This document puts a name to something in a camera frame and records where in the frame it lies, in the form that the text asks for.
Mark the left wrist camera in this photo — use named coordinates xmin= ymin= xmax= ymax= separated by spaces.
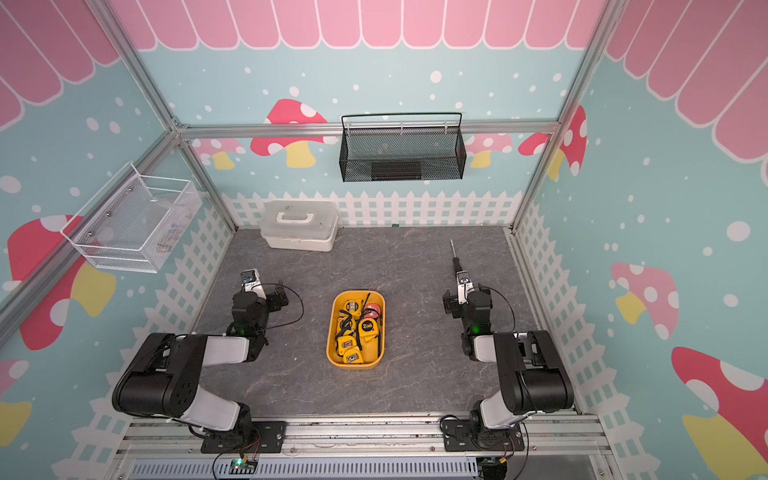
xmin=240 ymin=269 xmax=264 ymax=296

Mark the yellow storage tray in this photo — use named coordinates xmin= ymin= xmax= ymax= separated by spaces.
xmin=326 ymin=290 xmax=386 ymax=370

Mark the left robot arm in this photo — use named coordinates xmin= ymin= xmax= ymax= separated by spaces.
xmin=112 ymin=282 xmax=289 ymax=436

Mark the yellow tape measure in tray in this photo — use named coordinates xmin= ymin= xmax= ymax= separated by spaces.
xmin=343 ymin=349 xmax=364 ymax=364

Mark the white plastic toolbox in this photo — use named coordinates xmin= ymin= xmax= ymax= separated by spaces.
xmin=258 ymin=200 xmax=340 ymax=252

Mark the black orange screwdriver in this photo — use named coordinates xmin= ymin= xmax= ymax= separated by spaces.
xmin=450 ymin=240 xmax=462 ymax=273

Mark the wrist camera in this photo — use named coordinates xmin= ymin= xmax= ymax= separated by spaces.
xmin=456 ymin=270 xmax=474 ymax=304
xmin=240 ymin=269 xmax=264 ymax=296

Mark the black mesh wall basket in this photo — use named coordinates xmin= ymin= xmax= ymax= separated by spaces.
xmin=339 ymin=112 xmax=467 ymax=182

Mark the white wire wall basket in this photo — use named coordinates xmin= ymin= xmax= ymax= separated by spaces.
xmin=60 ymin=163 xmax=202 ymax=274

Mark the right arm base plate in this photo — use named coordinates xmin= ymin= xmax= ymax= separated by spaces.
xmin=439 ymin=417 xmax=526 ymax=453

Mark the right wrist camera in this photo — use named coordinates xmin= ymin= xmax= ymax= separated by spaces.
xmin=456 ymin=270 xmax=474 ymax=304

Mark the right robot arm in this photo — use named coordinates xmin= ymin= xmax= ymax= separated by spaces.
xmin=442 ymin=287 xmax=575 ymax=433

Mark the grey ribbed cable duct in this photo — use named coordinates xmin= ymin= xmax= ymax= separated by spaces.
xmin=121 ymin=456 xmax=480 ymax=479

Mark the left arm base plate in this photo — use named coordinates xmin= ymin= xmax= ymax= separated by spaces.
xmin=200 ymin=420 xmax=287 ymax=454

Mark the pink round tape measure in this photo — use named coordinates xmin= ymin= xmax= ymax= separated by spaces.
xmin=362 ymin=303 xmax=382 ymax=321

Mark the green led circuit board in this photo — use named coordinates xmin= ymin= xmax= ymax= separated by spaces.
xmin=228 ymin=459 xmax=258 ymax=476

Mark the yellow tape measure with strap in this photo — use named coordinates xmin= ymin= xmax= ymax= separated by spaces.
xmin=340 ymin=299 xmax=362 ymax=319

